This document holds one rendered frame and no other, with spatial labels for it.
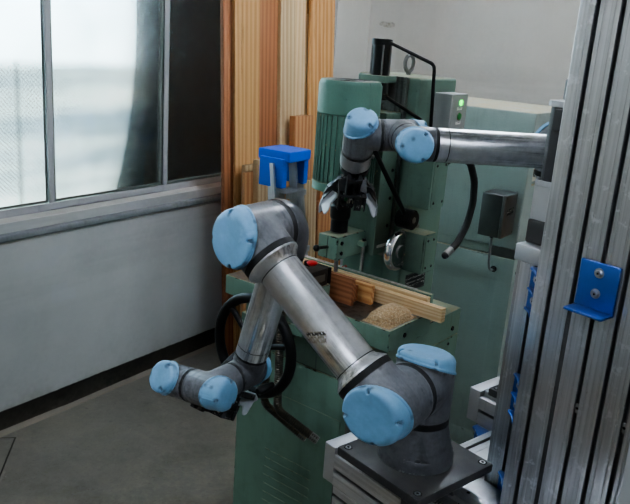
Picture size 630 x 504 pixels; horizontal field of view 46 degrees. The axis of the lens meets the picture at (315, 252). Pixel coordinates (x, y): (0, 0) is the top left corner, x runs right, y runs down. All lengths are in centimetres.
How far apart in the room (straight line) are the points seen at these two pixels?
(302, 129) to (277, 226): 246
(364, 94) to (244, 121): 163
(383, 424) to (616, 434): 40
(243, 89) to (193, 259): 86
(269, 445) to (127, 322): 137
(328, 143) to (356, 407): 93
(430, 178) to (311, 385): 68
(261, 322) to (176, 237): 201
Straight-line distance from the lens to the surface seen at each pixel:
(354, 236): 218
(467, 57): 443
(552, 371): 146
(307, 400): 219
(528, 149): 169
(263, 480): 243
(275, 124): 384
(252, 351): 168
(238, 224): 140
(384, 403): 130
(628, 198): 133
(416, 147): 160
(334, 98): 204
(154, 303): 362
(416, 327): 205
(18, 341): 319
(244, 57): 359
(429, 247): 223
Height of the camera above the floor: 162
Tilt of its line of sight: 16 degrees down
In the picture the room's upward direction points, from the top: 4 degrees clockwise
